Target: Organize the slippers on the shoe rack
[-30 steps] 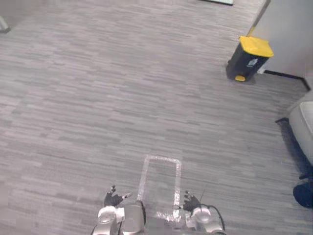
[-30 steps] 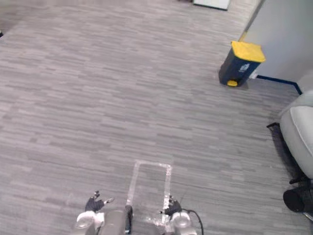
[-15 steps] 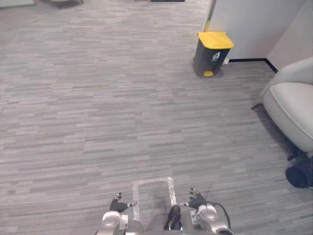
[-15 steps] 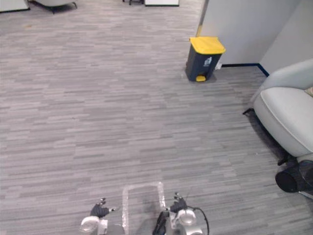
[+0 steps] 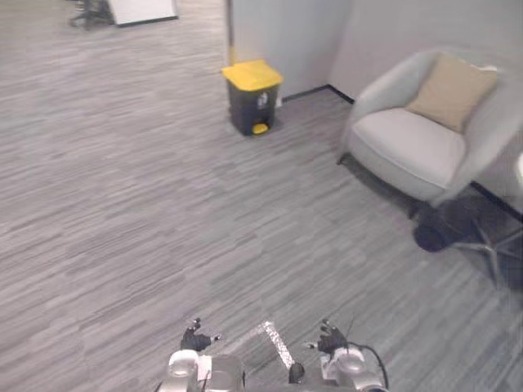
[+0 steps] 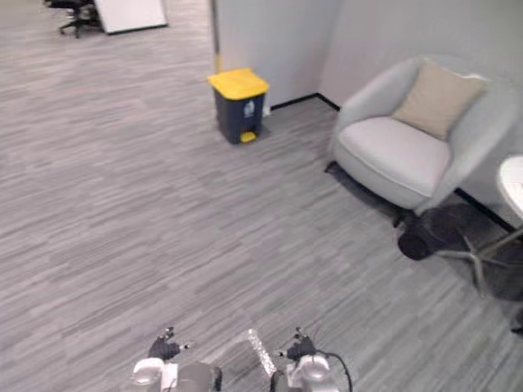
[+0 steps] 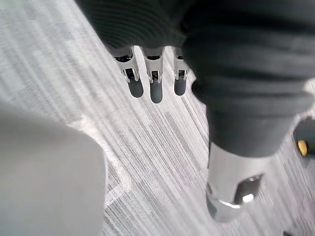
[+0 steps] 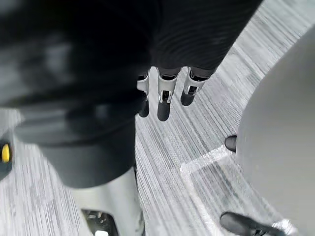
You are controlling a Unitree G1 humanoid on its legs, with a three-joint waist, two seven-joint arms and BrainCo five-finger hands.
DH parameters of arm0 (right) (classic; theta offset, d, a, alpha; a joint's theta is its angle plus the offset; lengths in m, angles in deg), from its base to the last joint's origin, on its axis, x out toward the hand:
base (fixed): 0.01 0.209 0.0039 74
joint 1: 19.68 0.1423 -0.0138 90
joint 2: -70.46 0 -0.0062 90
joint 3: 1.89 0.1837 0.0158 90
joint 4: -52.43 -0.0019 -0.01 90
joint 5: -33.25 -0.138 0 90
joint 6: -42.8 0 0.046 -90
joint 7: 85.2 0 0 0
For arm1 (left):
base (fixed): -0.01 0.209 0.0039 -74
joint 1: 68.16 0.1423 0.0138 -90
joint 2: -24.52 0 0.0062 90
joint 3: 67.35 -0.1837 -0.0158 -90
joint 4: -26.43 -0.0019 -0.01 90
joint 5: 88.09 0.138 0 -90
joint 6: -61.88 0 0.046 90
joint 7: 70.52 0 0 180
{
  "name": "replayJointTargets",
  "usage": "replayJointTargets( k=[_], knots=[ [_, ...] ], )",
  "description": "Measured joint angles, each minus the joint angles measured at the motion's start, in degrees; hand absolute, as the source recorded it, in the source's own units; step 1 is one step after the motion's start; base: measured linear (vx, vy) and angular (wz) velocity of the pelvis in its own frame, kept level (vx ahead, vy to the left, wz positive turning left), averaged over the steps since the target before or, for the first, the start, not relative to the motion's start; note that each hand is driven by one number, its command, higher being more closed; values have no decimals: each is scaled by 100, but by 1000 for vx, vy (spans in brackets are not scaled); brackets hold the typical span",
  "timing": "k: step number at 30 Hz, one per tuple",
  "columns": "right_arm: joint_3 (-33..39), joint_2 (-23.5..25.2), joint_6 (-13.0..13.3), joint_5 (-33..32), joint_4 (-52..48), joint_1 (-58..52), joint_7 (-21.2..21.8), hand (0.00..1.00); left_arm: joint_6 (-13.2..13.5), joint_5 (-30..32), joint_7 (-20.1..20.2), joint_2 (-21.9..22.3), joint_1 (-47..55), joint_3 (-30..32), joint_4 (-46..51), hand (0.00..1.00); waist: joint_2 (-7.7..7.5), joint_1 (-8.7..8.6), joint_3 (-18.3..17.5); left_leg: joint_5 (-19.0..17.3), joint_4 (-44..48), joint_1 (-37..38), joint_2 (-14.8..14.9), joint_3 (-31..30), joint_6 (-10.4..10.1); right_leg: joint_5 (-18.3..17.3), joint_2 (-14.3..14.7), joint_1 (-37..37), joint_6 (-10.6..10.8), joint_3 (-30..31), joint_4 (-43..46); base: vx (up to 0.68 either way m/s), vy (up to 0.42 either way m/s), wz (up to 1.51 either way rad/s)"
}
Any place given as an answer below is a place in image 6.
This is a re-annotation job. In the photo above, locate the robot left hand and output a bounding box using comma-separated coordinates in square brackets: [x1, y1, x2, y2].
[148, 325, 195, 363]

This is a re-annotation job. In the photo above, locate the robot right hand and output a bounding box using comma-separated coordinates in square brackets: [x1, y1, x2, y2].
[276, 325, 318, 361]

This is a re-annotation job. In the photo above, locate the clear crinkled plastic strip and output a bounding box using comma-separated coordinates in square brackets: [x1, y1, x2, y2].
[244, 327, 279, 377]

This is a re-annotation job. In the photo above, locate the black round floor object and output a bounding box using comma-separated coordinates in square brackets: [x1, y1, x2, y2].
[397, 231, 435, 262]

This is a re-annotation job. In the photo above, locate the light grey armchair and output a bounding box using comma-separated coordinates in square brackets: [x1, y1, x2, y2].
[329, 53, 520, 213]

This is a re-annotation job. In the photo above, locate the grey bin with yellow lid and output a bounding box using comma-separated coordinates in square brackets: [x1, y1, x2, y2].
[206, 67, 271, 145]

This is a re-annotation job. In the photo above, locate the white round table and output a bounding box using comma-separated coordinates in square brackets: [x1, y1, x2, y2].
[432, 154, 523, 301]

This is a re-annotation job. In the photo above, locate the beige cushion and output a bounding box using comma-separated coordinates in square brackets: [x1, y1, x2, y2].
[391, 61, 488, 142]

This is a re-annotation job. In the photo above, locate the white board panel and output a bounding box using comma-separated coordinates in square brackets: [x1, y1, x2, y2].
[93, 0, 169, 36]

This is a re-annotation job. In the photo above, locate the black office chair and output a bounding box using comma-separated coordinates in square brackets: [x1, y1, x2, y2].
[42, 0, 101, 40]

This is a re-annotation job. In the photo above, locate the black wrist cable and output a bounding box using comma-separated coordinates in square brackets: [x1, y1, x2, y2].
[316, 351, 355, 392]

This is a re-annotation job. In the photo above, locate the metal wall corner strip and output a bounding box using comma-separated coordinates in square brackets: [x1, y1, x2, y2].
[209, 0, 225, 71]

